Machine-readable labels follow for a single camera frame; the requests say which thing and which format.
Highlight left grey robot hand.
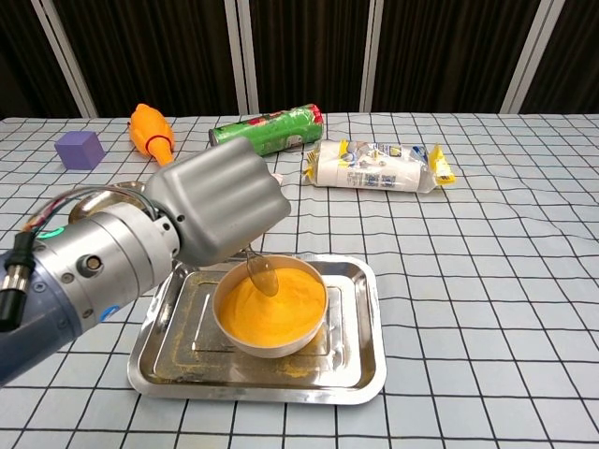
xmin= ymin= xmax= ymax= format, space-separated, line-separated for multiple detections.
xmin=145 ymin=137 xmax=292 ymax=267

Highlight metal spoon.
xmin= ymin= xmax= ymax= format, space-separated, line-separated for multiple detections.
xmin=242 ymin=242 xmax=281 ymax=297

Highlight rectangular steel tray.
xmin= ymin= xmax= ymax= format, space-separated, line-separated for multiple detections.
xmin=126 ymin=254 xmax=387 ymax=406

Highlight white bowl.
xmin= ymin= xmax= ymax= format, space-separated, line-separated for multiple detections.
xmin=212 ymin=254 xmax=328 ymax=359

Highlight green chips can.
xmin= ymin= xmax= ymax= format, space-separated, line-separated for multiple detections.
xmin=208 ymin=103 xmax=326 ymax=158

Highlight orange rubber chicken toy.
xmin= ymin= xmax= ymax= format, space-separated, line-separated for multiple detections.
xmin=127 ymin=103 xmax=178 ymax=167

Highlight round steel plate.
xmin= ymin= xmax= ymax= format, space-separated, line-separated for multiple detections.
xmin=67 ymin=181 xmax=151 ymax=225

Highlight purple foam cube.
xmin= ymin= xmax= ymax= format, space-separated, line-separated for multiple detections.
xmin=53 ymin=131 xmax=106 ymax=171

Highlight white and yellow snack package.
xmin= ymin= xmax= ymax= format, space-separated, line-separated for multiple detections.
xmin=300 ymin=138 xmax=457 ymax=196

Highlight black folding screen white frames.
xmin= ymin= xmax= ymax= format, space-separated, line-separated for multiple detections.
xmin=0 ymin=0 xmax=599 ymax=119

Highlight checked light blue tablecloth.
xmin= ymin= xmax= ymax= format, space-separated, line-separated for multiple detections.
xmin=0 ymin=111 xmax=599 ymax=449

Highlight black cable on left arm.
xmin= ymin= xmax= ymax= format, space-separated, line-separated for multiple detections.
xmin=0 ymin=186 xmax=163 ymax=333

